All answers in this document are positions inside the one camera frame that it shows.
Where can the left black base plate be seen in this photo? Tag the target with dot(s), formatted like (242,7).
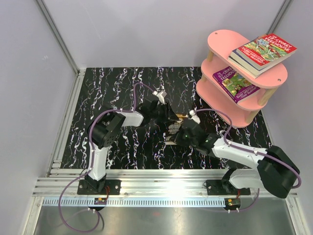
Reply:
(112,187)

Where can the aluminium mounting rail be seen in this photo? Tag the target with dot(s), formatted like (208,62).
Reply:
(134,183)

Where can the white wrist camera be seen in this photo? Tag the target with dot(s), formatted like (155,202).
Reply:
(161,96)
(194,117)

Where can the pink three-tier shelf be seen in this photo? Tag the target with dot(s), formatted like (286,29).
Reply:
(241,114)

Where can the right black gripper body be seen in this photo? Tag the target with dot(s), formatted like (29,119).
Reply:
(183,139)

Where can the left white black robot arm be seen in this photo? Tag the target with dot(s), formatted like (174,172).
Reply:
(104,129)

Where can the red 13-storey treehouse book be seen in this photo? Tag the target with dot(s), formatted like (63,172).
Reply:
(266,51)

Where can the white slotted cable duct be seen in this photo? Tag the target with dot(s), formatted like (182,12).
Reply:
(214,202)

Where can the right small circuit board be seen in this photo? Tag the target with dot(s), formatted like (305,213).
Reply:
(233,203)

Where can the dark blue hardcover book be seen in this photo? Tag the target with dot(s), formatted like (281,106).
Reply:
(244,69)

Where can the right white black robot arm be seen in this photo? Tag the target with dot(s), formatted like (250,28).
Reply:
(270,168)

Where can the left small circuit board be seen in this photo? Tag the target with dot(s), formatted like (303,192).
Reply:
(100,201)

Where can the small circuit board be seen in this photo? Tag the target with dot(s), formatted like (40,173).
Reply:
(233,203)
(100,201)

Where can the purple treehouse book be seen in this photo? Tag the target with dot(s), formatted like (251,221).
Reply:
(235,85)

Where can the left aluminium corner post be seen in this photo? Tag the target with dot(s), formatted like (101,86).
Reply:
(57,35)

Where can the blue 169-storey treehouse book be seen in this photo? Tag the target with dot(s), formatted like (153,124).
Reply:
(171,129)

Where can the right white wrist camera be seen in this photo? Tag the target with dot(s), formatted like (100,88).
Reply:
(194,117)

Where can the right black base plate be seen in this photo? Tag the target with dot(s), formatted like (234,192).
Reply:
(220,187)

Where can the right aluminium corner post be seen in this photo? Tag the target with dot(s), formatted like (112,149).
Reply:
(279,16)

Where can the blue orange sunset paperback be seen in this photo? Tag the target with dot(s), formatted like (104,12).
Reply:
(234,52)

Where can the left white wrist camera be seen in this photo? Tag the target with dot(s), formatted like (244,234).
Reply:
(161,96)

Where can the black marble pattern mat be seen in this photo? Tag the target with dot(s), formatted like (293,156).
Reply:
(140,148)

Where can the aluminium corner post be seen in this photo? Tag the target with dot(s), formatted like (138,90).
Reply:
(57,35)
(279,16)

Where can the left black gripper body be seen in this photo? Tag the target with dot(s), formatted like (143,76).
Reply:
(161,113)

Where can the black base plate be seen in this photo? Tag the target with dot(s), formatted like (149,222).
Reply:
(220,187)
(112,187)

